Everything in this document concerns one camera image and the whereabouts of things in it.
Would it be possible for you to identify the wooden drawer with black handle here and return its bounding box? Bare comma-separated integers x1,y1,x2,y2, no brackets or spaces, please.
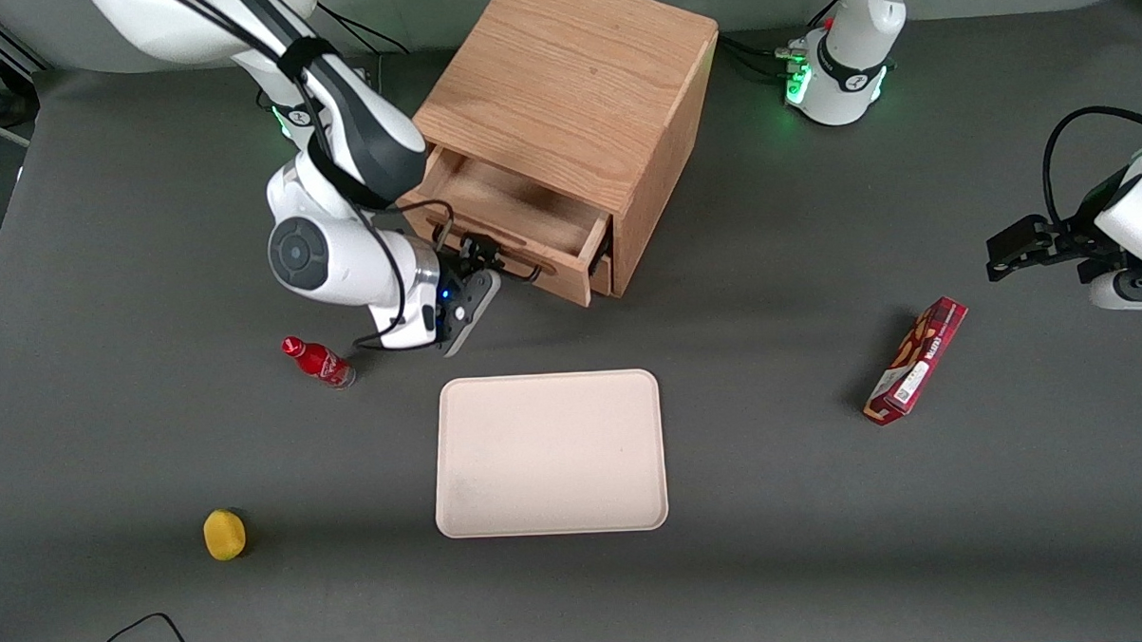
399,139,619,313

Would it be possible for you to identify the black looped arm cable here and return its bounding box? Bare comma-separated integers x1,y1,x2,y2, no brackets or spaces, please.
1040,104,1142,230

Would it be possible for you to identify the red tartan cookie box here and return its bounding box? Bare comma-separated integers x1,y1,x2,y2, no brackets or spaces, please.
859,295,973,427

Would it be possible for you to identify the black base cable bundle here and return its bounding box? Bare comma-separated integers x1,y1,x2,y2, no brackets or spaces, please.
718,29,811,84

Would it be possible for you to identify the beige plastic tray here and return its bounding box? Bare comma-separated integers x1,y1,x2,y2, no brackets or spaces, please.
430,368,670,539

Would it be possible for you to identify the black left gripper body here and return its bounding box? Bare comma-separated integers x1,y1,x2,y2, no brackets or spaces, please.
1044,173,1141,288

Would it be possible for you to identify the light wooden drawer cabinet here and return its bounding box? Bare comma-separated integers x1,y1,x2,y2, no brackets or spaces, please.
408,0,729,307

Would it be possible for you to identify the small red cola bottle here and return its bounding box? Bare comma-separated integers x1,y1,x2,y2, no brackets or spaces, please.
281,333,357,392

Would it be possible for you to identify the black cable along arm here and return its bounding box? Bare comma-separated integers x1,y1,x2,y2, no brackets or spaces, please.
165,0,463,359

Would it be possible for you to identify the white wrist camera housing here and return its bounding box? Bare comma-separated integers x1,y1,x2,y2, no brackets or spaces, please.
1089,268,1142,315

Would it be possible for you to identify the thin black cable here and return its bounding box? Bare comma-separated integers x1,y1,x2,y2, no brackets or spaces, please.
318,0,411,57

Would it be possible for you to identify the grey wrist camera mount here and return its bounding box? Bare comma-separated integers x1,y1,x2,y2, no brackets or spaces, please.
440,270,505,358

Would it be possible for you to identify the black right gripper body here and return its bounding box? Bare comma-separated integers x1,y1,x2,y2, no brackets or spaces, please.
429,243,484,338

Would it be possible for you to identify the yellow lemon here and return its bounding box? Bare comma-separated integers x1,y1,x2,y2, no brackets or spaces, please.
202,507,249,563

